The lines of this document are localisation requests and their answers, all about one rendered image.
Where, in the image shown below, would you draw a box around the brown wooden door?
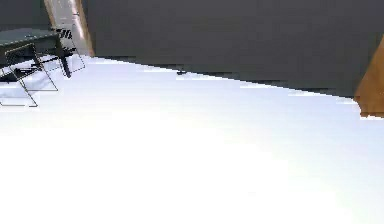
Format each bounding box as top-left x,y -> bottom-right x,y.
353,33 -> 384,119

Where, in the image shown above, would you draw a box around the dark green table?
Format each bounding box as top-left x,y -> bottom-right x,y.
0,27 -> 72,79

